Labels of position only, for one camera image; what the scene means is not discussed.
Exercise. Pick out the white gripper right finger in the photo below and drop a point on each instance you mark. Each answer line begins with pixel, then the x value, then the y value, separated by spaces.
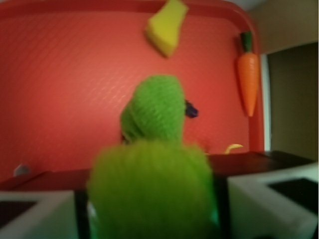
pixel 281 204

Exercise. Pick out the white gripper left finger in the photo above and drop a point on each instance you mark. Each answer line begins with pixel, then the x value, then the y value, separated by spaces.
pixel 38 215

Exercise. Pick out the green plush turtle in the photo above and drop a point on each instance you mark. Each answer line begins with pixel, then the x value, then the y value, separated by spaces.
pixel 152 185

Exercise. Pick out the yellow knitted cloth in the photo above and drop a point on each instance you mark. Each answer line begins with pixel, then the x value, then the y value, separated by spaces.
pixel 231 147

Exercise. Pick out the orange toy carrot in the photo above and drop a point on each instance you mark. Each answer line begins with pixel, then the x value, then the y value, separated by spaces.
pixel 249 73

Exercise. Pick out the red plastic tray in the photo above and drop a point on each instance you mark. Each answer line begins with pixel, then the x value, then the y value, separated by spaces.
pixel 68 67

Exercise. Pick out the brown cardboard panel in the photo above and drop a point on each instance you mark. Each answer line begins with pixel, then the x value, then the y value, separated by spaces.
pixel 289 39

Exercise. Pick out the yellow sponge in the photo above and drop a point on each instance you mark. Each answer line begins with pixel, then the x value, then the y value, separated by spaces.
pixel 163 28

